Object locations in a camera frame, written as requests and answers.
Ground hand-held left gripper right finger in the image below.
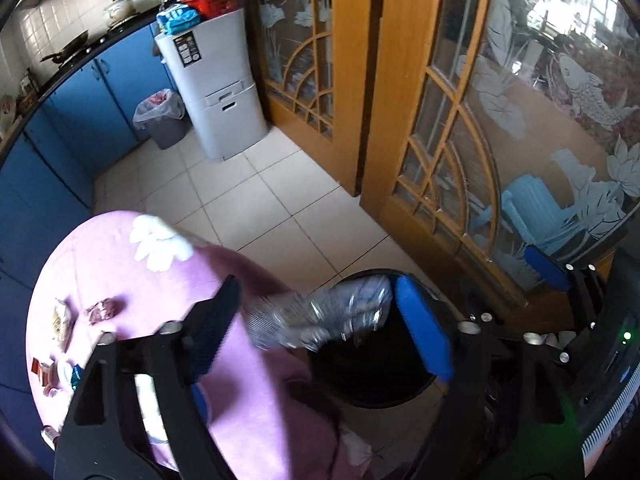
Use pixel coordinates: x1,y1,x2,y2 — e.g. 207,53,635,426
394,274,587,480

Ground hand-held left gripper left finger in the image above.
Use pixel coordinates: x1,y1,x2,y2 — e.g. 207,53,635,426
52,274,242,480

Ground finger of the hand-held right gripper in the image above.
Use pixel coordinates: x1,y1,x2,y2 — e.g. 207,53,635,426
524,244,608,333

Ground black round trash bin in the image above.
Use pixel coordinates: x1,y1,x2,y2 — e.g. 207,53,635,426
304,269,468,409

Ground silver wrapper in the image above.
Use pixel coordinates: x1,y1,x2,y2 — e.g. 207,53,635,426
246,276,393,352

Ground pink wrapper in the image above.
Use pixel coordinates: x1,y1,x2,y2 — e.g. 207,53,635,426
85,298,120,324

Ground red melon-print wrapper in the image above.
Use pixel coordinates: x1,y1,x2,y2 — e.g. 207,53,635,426
31,357,60,398

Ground grey trash can with liner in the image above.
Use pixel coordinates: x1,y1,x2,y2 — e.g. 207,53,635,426
132,88,190,151

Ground light blue plastic chair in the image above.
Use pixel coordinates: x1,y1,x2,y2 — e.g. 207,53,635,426
470,175,592,257

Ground purple flower-print tablecloth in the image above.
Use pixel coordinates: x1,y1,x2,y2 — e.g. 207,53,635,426
25,211,383,480

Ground wide wooden glass door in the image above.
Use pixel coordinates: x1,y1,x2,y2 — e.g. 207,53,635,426
360,0,640,333

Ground beige snack wrapper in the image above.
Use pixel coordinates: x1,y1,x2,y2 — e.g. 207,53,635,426
51,299,76,353

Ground small white wrapper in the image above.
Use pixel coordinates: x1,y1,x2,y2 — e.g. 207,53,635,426
56,359,76,390

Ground light grey storage cabinet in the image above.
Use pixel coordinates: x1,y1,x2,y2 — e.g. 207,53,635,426
154,8,271,161

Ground blue kitchen cabinets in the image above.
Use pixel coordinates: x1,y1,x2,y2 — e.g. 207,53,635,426
0,19,181,411

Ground narrow wooden glass door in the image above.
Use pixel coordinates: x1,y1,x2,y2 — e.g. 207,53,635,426
235,0,383,197

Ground black kitchen countertop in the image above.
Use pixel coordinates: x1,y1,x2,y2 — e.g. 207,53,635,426
0,10,163,158

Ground blue plastic packet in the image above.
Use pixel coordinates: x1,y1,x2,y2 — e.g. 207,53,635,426
156,4,202,36

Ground black wok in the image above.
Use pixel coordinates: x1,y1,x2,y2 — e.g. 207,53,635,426
40,30,91,64

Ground red plastic basket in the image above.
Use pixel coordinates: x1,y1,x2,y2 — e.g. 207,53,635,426
181,0,246,20

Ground white cooking pot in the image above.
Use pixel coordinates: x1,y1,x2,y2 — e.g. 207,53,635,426
103,0,137,28

